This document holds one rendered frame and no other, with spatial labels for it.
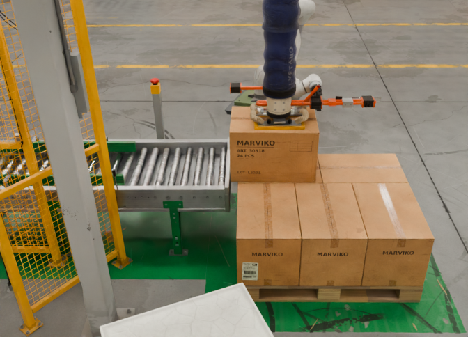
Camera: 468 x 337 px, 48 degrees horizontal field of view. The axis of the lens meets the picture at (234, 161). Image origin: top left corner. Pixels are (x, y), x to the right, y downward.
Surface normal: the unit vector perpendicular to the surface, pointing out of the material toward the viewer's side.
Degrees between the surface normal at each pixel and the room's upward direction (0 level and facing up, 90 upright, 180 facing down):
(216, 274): 0
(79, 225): 90
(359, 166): 0
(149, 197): 90
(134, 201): 90
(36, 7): 90
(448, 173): 0
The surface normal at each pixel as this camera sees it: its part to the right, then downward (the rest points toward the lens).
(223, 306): -0.02, -0.85
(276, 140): -0.04, 0.53
